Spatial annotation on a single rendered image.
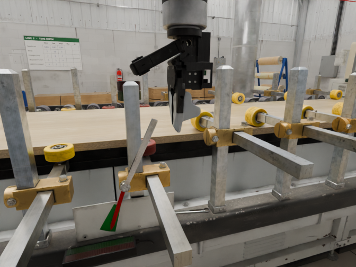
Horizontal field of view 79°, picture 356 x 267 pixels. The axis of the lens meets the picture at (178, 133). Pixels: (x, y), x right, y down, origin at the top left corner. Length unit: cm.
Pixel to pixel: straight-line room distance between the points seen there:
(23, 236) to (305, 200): 81
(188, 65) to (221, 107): 20
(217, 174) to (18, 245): 48
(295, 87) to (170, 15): 45
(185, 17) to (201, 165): 59
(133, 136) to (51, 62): 720
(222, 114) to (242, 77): 391
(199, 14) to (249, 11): 418
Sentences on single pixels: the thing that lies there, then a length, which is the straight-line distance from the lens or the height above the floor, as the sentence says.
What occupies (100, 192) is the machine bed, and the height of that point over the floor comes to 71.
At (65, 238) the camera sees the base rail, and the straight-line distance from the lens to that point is 70.
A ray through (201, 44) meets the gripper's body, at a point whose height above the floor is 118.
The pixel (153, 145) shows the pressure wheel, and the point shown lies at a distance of 69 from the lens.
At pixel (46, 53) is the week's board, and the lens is 772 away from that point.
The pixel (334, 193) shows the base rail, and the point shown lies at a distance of 100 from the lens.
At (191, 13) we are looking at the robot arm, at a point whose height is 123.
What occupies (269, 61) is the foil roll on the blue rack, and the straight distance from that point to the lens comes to 789.
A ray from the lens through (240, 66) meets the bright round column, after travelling 451.
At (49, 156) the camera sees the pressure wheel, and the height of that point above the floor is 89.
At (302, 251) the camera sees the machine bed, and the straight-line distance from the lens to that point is 155.
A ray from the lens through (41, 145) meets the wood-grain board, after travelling 81.
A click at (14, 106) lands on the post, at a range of 57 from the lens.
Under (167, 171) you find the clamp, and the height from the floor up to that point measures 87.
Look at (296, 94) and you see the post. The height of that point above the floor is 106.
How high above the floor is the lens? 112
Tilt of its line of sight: 16 degrees down
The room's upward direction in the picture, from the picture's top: straight up
